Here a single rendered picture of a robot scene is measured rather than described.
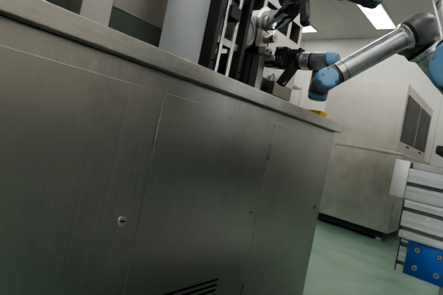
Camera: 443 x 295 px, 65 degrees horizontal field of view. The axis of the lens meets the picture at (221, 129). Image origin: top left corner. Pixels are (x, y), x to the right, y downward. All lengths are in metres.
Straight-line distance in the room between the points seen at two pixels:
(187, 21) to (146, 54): 0.63
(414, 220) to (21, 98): 0.85
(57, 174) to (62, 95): 0.14
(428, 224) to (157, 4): 1.24
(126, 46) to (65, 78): 0.13
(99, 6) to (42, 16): 0.48
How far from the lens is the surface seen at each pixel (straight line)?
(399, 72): 6.08
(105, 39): 0.69
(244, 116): 1.04
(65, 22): 0.66
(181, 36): 1.35
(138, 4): 1.51
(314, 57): 1.43
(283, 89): 1.64
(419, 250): 0.98
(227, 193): 1.04
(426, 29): 1.40
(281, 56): 1.51
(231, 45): 1.20
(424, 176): 0.94
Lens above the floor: 0.75
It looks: 1 degrees up
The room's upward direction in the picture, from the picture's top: 11 degrees clockwise
